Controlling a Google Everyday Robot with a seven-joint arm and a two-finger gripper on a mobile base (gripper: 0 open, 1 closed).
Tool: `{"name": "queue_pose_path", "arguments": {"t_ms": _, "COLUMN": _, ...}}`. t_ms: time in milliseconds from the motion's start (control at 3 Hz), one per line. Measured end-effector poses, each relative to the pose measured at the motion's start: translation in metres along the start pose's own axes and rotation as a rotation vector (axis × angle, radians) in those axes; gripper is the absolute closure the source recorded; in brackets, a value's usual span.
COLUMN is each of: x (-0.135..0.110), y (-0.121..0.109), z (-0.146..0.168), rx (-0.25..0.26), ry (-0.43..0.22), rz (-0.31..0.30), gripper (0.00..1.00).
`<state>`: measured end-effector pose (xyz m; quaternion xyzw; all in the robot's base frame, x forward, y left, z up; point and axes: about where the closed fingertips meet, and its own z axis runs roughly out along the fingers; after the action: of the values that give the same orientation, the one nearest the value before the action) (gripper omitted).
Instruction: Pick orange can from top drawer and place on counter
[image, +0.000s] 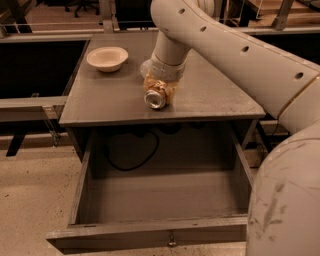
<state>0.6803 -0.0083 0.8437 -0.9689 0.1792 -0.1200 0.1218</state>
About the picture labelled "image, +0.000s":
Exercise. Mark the open grey wooden drawer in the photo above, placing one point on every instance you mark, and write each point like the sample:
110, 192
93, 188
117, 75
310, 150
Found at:
133, 192

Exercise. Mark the crushed orange soda can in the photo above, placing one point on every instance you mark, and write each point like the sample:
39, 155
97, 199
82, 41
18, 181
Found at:
155, 98

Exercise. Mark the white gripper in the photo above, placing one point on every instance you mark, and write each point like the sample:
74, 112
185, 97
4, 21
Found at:
164, 70

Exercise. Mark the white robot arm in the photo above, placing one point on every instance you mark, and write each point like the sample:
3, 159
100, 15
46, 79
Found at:
284, 208

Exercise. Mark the clear plastic water bottle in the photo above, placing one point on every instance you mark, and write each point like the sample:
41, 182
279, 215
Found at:
145, 69

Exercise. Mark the black office chair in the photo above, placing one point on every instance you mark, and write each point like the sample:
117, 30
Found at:
82, 4

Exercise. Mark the small metal drawer knob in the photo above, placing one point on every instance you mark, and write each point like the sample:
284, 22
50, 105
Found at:
172, 242

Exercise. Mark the grey metal rail frame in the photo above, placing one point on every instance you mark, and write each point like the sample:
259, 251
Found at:
26, 109

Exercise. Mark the beige ceramic bowl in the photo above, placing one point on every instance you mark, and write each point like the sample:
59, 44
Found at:
107, 59

